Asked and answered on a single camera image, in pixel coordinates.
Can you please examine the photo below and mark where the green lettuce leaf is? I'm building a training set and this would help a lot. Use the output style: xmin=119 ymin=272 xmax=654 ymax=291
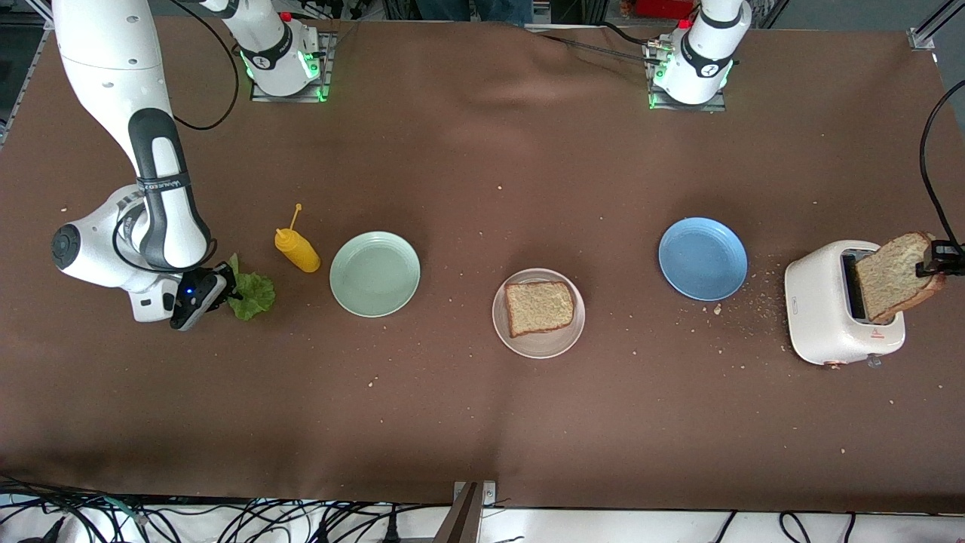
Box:
xmin=226 ymin=253 xmax=277 ymax=321

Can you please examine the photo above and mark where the brown bread slice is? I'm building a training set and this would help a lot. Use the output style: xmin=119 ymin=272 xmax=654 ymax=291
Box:
xmin=504 ymin=281 xmax=575 ymax=339
xmin=854 ymin=232 xmax=947 ymax=324

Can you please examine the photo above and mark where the yellow squeeze bottle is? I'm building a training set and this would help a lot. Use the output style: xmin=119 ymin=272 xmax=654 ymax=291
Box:
xmin=274 ymin=204 xmax=321 ymax=273

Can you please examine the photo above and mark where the mint green plate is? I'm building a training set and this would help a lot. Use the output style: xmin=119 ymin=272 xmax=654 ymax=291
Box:
xmin=329 ymin=231 xmax=421 ymax=318

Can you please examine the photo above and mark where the blue plate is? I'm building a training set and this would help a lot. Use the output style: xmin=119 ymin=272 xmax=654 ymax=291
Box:
xmin=658 ymin=217 xmax=749 ymax=302

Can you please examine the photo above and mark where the beige plate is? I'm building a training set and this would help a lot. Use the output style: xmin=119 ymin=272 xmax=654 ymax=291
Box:
xmin=492 ymin=268 xmax=586 ymax=360

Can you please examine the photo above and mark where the white toaster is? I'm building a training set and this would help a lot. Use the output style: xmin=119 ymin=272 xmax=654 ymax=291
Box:
xmin=784 ymin=240 xmax=906 ymax=369

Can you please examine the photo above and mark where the brown tablecloth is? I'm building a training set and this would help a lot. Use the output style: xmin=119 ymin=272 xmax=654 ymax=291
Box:
xmin=0 ymin=14 xmax=965 ymax=515

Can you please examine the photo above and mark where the person in blue jeans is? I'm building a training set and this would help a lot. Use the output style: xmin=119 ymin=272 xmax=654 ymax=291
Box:
xmin=416 ymin=0 xmax=535 ymax=25

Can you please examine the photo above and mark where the red box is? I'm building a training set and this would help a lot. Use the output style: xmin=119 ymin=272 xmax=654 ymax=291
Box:
xmin=632 ymin=0 xmax=696 ymax=20

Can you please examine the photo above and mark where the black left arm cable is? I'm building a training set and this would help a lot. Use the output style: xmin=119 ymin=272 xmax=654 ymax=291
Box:
xmin=918 ymin=79 xmax=965 ymax=253

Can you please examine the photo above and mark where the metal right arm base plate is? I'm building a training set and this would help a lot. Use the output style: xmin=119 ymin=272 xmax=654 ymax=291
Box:
xmin=250 ymin=30 xmax=337 ymax=103

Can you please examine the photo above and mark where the aluminium frame corner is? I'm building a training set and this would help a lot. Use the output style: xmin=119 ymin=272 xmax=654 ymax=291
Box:
xmin=908 ymin=0 xmax=965 ymax=52

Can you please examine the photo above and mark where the silver metal bracket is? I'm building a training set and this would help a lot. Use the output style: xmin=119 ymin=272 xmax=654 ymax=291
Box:
xmin=452 ymin=480 xmax=498 ymax=508

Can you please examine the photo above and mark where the black base cable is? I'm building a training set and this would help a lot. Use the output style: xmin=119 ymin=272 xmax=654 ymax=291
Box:
xmin=539 ymin=21 xmax=666 ymax=65

